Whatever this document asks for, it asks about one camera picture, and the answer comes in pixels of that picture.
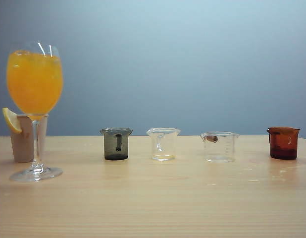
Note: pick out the clear graduated measuring cup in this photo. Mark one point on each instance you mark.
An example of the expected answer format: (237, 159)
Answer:
(222, 151)

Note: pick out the clear glass cup without markings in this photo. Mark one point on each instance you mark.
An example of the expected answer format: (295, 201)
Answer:
(168, 145)

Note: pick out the grey smoked glass measuring cup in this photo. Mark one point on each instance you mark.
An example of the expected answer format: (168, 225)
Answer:
(111, 146)

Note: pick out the wine glass with orange juice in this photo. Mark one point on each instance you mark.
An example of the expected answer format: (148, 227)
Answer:
(34, 84)

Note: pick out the amber glass measuring cup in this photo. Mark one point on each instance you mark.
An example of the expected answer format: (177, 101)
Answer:
(283, 146)

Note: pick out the beige paper cup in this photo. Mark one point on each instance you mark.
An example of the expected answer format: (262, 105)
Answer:
(22, 141)

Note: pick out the yellow lemon slice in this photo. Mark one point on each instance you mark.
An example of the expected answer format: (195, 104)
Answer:
(11, 120)

